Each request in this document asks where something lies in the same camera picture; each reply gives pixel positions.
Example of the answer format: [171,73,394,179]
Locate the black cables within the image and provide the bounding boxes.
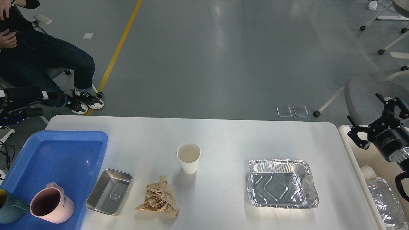
[0,141,16,179]

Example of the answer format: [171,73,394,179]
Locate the pink plastic mug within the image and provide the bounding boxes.
[29,182,75,224]

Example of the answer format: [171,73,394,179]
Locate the teal ceramic mug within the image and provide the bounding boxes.
[0,189,30,224]

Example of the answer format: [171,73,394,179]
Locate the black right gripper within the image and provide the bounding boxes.
[347,93,409,163]

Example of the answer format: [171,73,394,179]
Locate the seated person in black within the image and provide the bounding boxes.
[0,0,104,114]

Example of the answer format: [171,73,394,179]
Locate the aluminium foil tray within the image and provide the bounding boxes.
[247,159,319,209]

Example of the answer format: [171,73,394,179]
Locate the clear floor plate left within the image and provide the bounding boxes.
[276,106,292,117]

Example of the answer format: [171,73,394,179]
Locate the white plastic bin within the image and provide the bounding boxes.
[338,125,408,230]

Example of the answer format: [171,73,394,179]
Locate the white side table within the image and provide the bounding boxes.
[0,126,15,143]

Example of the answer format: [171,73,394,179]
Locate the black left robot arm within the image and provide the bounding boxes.
[0,87,57,126]

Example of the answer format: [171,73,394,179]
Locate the white chair legs background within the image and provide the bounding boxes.
[360,0,409,71]

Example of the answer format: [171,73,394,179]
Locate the foil tray in bin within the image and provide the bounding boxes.
[365,177,408,230]

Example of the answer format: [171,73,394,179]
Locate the stainless steel tray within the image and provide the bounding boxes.
[86,169,133,216]

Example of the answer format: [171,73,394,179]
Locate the clear floor plate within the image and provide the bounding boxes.
[276,106,292,117]
[293,106,309,117]

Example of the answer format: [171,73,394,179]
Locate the white paper cup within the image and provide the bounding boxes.
[176,142,201,174]

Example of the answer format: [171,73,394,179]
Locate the clear floor plate right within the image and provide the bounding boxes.
[293,106,309,117]

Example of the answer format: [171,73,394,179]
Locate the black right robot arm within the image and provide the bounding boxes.
[347,93,409,201]

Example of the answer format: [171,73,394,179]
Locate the paper cup in bin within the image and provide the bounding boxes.
[359,165,377,180]

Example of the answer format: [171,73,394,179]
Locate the grey office chair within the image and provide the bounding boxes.
[313,70,408,124]

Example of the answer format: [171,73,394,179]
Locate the blue plastic tray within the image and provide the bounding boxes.
[1,131,108,230]

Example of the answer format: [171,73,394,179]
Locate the crumpled brown paper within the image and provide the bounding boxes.
[135,175,180,218]

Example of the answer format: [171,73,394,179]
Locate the grey white rolling chair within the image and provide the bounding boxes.
[0,14,103,125]

